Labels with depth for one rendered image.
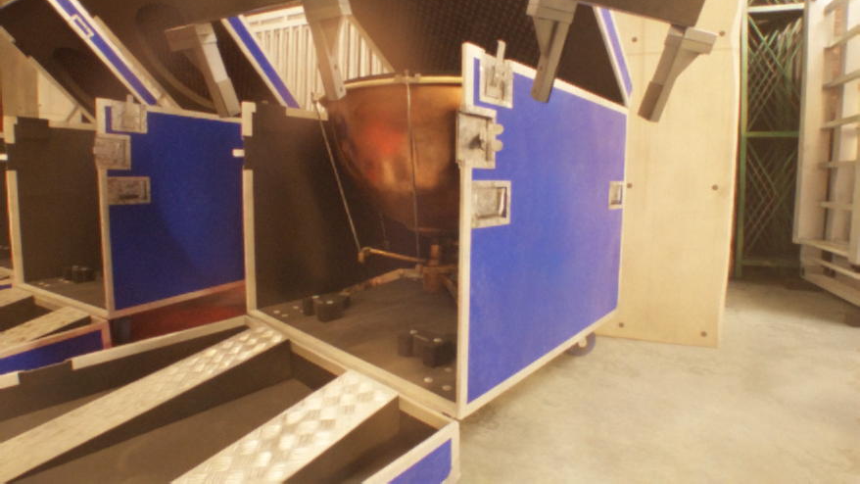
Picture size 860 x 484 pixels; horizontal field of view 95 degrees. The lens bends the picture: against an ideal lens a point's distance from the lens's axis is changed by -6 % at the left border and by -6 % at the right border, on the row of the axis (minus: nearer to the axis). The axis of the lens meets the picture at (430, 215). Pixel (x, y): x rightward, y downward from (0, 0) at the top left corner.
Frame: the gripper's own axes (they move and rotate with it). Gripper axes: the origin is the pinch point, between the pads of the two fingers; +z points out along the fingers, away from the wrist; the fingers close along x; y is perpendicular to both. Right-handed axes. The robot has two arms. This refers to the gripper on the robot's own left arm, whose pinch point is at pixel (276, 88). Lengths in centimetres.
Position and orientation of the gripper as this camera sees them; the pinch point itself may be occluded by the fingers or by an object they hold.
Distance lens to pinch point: 51.7
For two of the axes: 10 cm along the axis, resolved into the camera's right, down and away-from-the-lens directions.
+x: -9.8, 0.9, 1.9
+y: 1.3, -4.8, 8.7
